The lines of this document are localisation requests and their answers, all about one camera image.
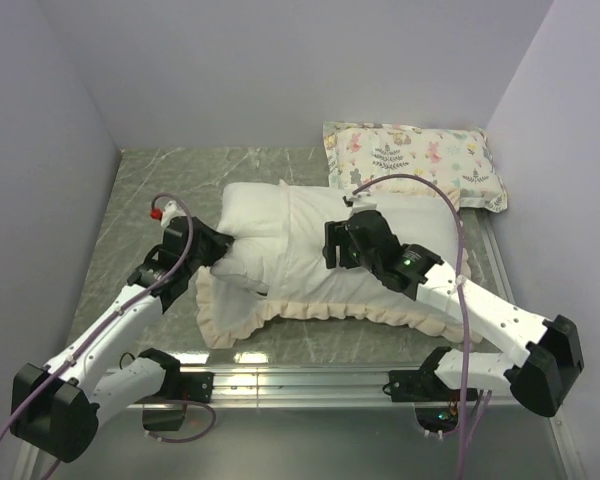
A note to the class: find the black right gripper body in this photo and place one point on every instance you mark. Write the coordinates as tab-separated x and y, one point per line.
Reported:
338	233

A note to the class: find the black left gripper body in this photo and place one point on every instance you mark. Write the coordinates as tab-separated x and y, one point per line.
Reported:
209	250

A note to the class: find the white pillow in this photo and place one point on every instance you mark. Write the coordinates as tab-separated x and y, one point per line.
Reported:
290	235

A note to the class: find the grey and cream ruffled pillowcase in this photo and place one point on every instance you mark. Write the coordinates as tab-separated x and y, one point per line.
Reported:
280	310

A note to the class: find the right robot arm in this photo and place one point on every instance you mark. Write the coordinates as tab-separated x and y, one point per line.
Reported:
538	360

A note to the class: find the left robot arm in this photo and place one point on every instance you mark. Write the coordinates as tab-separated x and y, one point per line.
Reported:
60	406

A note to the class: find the animal print pillow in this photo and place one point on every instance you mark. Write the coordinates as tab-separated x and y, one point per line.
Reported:
458	162

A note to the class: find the black left base box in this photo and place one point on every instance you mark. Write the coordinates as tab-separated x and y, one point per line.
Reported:
163	418

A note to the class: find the right base electronics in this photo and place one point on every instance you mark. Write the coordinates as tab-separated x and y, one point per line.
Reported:
437	421

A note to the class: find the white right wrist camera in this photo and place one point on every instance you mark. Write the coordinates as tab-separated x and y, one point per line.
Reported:
357	203

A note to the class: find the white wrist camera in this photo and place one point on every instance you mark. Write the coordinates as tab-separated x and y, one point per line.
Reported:
357	203
164	215

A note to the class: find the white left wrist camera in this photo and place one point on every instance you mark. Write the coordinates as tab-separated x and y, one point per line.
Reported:
164	215

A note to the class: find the aluminium mounting rail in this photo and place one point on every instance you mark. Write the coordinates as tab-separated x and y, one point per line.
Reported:
404	385

